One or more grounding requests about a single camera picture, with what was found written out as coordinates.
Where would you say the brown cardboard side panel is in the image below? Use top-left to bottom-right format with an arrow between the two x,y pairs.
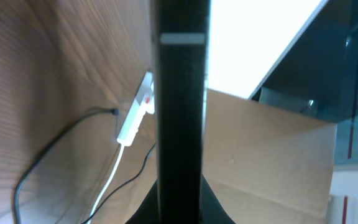
203,90 -> 337,224

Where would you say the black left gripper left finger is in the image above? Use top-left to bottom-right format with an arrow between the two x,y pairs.
126,181 -> 159,224

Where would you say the white power strip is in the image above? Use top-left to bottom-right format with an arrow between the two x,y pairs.
117,72 -> 155,147

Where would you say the white power strip cord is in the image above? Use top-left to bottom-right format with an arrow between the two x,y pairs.
86,144 -> 126,224

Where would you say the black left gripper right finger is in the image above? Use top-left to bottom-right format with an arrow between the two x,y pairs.
200,175 -> 234,224

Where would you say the black usb charging cable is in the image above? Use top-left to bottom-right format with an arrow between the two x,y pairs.
13,106 -> 157,224

